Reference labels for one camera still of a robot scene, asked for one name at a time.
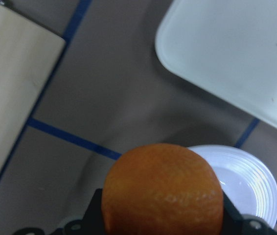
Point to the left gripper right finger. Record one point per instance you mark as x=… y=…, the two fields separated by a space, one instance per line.
x=234 y=223

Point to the white round plate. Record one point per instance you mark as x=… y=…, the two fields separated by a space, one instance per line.
x=245 y=180

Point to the orange fruit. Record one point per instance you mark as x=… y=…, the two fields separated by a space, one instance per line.
x=162 y=189

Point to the white bear tray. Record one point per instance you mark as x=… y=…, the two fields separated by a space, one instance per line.
x=227 y=48

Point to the bamboo cutting board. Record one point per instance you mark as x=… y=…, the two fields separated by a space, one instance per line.
x=28 y=53

